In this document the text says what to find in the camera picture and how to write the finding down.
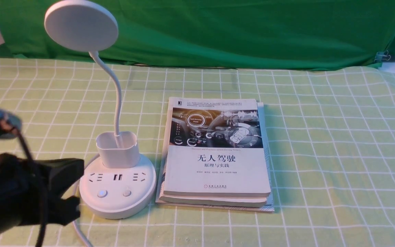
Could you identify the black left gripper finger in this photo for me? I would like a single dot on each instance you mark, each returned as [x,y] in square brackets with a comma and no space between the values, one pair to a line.
[60,174]

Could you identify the green backdrop cloth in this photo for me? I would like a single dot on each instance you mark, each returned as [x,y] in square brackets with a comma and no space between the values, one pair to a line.
[252,34]

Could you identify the top white self-driving book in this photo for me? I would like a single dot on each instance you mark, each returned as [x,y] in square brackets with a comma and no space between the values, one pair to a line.
[218,151]

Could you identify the bottom book in stack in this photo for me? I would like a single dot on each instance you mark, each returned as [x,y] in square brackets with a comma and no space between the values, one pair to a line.
[267,192]

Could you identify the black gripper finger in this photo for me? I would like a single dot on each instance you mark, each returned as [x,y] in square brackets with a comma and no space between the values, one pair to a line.
[63,211]

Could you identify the white desk lamp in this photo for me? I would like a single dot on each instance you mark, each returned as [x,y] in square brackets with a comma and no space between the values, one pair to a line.
[120,181]

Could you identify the metal binder clip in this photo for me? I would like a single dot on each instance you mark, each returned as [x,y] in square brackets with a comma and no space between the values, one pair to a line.
[382,56]

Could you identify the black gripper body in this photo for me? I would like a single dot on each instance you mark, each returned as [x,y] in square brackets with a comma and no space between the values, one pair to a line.
[23,201]

